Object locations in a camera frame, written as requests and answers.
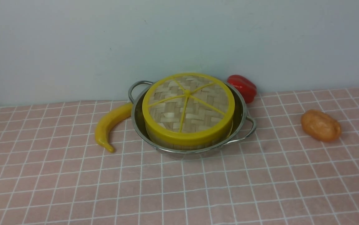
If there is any stainless steel pot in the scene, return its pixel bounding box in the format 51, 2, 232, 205
128, 81, 257, 160

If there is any woven bamboo steamer lid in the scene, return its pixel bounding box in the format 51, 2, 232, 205
141, 73, 235, 133

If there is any yellow-rimmed bamboo steamer basket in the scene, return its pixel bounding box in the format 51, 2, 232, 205
146, 123, 233, 151

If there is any yellow banana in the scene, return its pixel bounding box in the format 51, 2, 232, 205
94, 102, 133, 153

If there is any brown potato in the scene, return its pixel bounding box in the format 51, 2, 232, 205
301, 109, 342, 142

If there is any red bell pepper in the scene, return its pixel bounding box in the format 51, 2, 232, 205
227, 74, 258, 104

